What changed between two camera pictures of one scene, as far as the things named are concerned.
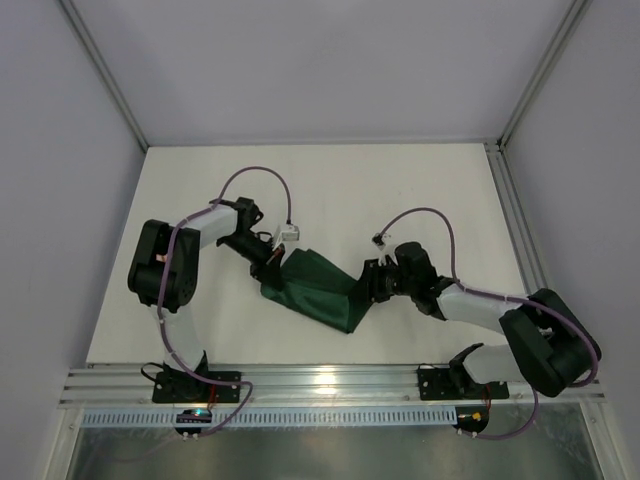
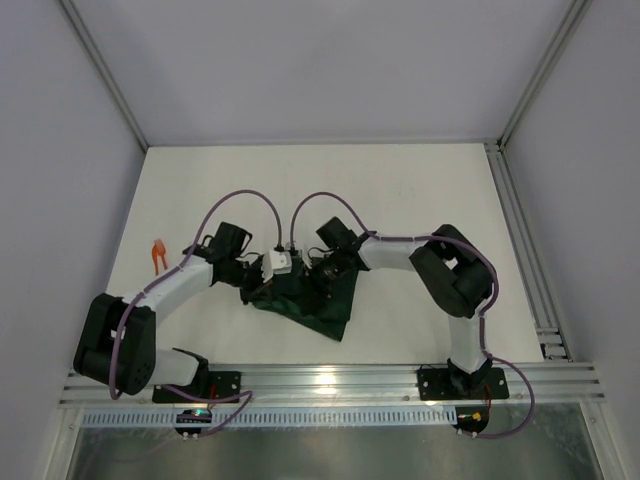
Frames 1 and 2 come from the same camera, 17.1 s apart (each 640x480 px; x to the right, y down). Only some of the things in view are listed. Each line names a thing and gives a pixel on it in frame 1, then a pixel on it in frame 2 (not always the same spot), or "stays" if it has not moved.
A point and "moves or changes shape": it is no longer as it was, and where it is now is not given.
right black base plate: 456,384 stays
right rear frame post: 578,11 stays
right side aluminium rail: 519,225 stays
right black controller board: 472,418 stays
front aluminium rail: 301,387 stays
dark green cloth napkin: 319,291 moves or changes shape
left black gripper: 270,267 → 255,285
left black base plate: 197,387 stays
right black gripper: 373,279 → 314,275
